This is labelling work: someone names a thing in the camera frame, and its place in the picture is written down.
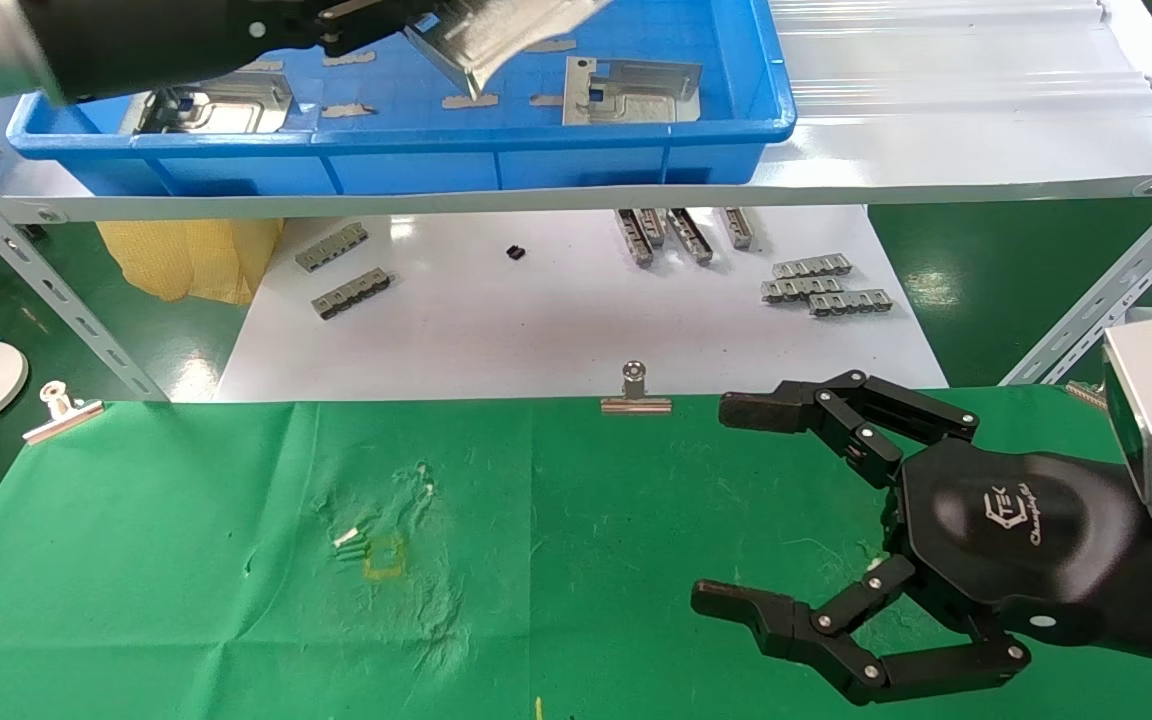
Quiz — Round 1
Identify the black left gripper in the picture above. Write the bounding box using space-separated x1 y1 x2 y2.
116 0 437 81

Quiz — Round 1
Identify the blue plastic bin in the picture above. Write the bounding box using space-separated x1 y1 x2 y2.
6 0 797 198

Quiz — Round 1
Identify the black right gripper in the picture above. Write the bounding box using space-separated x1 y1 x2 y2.
691 370 1147 706

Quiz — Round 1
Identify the white shelf board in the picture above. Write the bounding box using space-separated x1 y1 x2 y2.
0 0 1152 224

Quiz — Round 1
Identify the perforated steel shelf upright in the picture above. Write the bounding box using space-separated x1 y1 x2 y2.
0 150 172 403
998 170 1152 389

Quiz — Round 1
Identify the green cloth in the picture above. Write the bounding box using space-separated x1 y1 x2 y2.
0 385 1152 720

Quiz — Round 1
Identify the stamped sheet metal part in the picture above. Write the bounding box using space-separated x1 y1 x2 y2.
403 0 617 101
563 57 703 127
126 72 294 136

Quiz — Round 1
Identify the silver binder clip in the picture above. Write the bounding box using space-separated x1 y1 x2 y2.
23 381 105 445
601 360 673 415

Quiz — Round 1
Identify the yellow mesh bag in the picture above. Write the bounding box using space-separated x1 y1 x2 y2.
96 218 285 306

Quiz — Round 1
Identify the white corrugated sheet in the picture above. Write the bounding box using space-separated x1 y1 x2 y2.
766 0 1152 123

